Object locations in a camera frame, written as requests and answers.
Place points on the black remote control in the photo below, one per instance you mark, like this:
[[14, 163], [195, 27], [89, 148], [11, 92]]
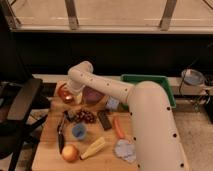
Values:
[[104, 120]]

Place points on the red bowl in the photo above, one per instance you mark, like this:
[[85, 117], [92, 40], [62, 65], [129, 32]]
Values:
[[65, 95]]

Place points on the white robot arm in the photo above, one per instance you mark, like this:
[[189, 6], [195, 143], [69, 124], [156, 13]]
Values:
[[157, 141]]

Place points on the bunch of dark grapes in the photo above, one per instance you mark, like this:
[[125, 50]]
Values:
[[84, 116]]

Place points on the small blue bowl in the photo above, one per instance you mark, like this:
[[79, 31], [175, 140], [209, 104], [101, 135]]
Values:
[[79, 131]]

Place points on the wooden board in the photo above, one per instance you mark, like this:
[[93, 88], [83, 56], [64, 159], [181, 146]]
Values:
[[48, 158]]

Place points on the light blue cup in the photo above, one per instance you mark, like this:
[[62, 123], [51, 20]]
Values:
[[112, 104]]

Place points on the crumpled blue cloth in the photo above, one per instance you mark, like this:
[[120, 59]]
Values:
[[125, 150]]

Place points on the purple bowl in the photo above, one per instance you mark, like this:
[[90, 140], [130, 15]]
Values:
[[91, 96]]

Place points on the orange carrot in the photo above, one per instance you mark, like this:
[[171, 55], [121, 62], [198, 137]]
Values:
[[120, 134]]

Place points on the black handled tool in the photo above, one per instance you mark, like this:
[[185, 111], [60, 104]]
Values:
[[60, 134]]

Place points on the red yellow apple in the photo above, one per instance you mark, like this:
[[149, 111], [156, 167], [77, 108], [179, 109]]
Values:
[[70, 153]]

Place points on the black chair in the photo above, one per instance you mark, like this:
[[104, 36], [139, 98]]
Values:
[[14, 129]]

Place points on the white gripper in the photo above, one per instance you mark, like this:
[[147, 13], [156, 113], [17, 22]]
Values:
[[76, 90]]

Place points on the roll of grey tape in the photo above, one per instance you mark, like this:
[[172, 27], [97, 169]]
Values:
[[192, 77]]

